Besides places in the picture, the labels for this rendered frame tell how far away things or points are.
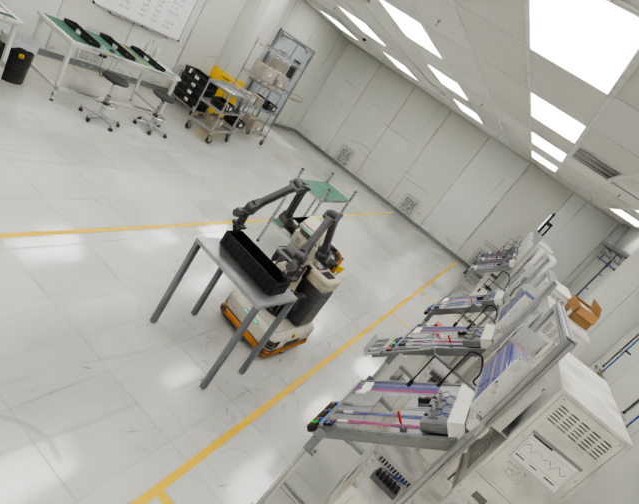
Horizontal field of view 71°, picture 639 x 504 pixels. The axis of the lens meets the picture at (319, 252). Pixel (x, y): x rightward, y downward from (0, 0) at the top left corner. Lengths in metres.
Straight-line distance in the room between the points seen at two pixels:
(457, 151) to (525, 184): 1.87
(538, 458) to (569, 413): 0.24
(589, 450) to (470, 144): 10.71
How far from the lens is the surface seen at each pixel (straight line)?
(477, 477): 2.37
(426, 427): 2.36
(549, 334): 3.60
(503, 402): 2.16
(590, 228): 12.36
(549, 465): 2.30
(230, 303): 3.94
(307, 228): 3.43
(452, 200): 12.44
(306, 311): 3.88
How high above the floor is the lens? 2.23
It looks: 20 degrees down
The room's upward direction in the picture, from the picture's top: 35 degrees clockwise
